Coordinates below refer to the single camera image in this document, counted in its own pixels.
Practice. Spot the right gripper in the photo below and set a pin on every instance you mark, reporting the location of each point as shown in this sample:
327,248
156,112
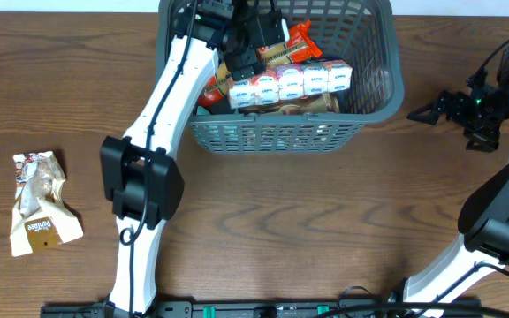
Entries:
447,108

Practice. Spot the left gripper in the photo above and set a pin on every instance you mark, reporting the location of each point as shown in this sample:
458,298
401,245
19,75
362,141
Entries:
246,63

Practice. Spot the Kleenex tissue multipack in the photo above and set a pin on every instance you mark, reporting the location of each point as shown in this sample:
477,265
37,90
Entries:
288,82

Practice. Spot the orange spaghetti packet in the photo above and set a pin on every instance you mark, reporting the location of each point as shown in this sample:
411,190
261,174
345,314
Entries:
298,48

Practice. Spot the gold coffee bag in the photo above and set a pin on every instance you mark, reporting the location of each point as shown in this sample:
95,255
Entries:
324,103

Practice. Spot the white brown snack bag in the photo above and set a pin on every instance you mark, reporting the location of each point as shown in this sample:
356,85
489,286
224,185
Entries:
39,217

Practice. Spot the teal wipes packet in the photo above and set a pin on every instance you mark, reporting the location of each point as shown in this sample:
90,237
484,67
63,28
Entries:
218,131

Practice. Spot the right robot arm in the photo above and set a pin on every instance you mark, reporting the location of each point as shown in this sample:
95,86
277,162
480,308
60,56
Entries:
482,246

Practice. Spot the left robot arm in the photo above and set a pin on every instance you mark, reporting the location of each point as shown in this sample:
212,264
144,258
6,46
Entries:
140,173

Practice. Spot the grey plastic basket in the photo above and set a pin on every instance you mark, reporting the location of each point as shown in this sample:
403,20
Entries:
360,32

